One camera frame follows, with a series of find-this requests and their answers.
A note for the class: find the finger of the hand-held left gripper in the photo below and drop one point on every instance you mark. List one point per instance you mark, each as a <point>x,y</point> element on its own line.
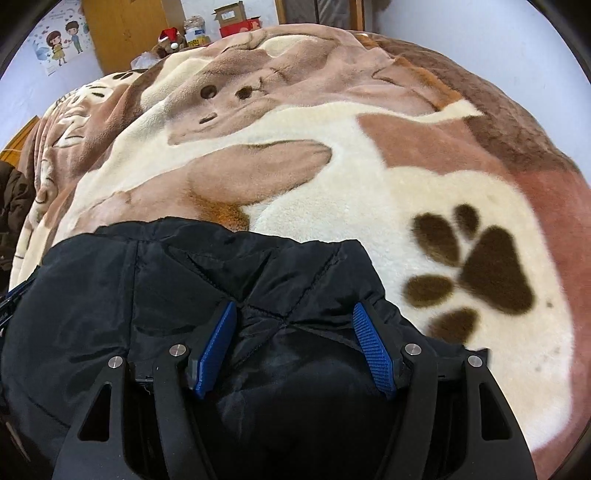
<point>11,300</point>

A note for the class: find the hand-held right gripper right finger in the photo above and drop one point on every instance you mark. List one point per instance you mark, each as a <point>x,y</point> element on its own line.
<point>374,355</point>

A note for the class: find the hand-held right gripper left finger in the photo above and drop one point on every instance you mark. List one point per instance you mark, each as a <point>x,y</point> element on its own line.
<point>212,360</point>

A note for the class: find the black padded jacket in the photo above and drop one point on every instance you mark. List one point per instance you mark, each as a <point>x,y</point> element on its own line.
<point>138,300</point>

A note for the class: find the brown coat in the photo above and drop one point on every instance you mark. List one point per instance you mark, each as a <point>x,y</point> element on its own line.
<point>16,207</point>

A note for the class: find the wooden headboard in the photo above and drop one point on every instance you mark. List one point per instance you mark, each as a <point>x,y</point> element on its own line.
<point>21,136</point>

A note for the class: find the brown printed fleece blanket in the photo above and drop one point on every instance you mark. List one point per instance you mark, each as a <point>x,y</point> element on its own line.
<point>369,152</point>

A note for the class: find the white plastic bag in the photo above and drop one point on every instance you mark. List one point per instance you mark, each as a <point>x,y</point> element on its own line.
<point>143,60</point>

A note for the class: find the yellow wooden wardrobe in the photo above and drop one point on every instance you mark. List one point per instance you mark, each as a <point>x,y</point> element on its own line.
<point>124,32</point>

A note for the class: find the brown plush toy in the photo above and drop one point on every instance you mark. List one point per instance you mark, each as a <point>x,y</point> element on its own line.
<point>164,50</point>

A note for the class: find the red santa hat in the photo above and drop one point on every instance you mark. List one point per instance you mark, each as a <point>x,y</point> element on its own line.
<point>168,36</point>

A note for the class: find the clear plastic jar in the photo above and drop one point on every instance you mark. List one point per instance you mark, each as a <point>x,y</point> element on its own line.
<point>196,33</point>

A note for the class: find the red box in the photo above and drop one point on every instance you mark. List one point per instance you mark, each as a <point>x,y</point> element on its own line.
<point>242,28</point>

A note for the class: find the open cardboard box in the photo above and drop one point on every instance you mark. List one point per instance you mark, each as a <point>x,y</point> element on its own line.
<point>229,14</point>

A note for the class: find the wooden door with glass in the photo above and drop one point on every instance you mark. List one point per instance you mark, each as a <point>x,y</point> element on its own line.
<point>323,11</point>

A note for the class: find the cartoon wall poster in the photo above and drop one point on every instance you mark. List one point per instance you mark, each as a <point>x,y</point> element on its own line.
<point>62,37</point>

